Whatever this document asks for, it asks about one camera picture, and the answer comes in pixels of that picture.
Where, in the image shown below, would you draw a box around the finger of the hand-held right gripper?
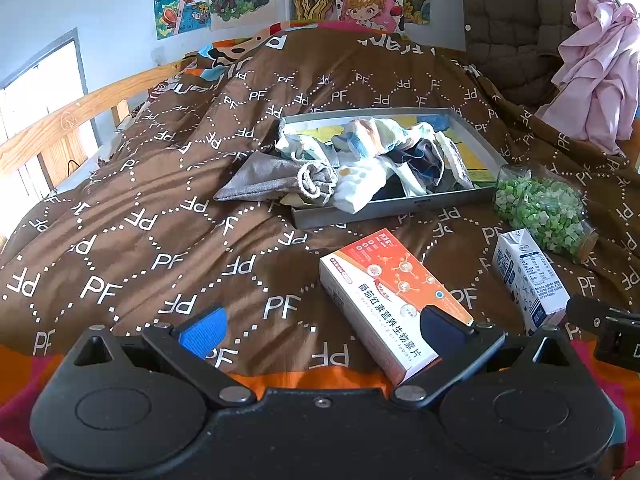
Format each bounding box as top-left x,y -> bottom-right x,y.
566,294 -> 640,334

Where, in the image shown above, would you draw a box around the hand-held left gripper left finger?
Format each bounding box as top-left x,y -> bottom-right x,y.
65,306 -> 257,409

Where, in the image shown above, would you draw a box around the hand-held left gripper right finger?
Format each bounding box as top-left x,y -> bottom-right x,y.
392,307 -> 577,409

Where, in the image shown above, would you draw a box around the grey metal tray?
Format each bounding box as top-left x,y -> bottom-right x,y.
276,107 -> 509,232

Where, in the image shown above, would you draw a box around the grey drawstring bag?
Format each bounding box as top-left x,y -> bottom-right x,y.
214,151 -> 340,209

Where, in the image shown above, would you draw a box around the white cloth orange dots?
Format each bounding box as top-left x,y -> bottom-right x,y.
329,154 -> 402,214

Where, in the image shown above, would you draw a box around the dark cloth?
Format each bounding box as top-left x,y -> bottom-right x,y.
372,138 -> 447,202

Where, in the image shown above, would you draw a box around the white fluffy sock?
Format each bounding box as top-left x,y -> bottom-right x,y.
436,131 -> 474,192

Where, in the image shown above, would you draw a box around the blue orange striped cloth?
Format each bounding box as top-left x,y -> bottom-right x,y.
331,118 -> 417,159

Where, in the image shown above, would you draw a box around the white printed cloth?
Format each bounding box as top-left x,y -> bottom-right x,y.
274,121 -> 314,162

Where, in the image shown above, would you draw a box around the orange white medicine box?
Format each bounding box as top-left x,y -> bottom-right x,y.
318,239 -> 476,388

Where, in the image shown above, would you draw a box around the white blue milk carton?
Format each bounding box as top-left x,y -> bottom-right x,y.
490,227 -> 572,337

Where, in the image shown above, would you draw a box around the brown printed blanket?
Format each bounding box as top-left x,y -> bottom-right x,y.
0,22 -> 640,411

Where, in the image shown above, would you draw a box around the glass jar of green stars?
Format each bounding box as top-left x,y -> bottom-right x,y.
491,163 -> 600,264

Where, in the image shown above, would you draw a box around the crayon frog drawing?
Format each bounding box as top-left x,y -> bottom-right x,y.
299,116 -> 497,183

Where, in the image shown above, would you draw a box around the pink fleece garment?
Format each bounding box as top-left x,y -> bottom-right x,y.
0,437 -> 49,480

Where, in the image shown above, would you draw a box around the pink shirt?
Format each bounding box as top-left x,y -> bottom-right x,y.
536,0 -> 640,157

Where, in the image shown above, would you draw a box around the window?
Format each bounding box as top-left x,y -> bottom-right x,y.
0,29 -> 101,233

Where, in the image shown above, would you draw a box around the dark green quilted jacket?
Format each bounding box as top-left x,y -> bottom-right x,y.
449,0 -> 622,110

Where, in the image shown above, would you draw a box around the black cow poster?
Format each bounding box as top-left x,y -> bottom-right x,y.
394,0 -> 432,27

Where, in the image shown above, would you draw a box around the pink chibi girl poster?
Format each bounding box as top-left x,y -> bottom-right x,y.
334,0 -> 407,37

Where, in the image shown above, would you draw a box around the wooden bed frame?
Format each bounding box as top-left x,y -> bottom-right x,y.
0,57 -> 192,202

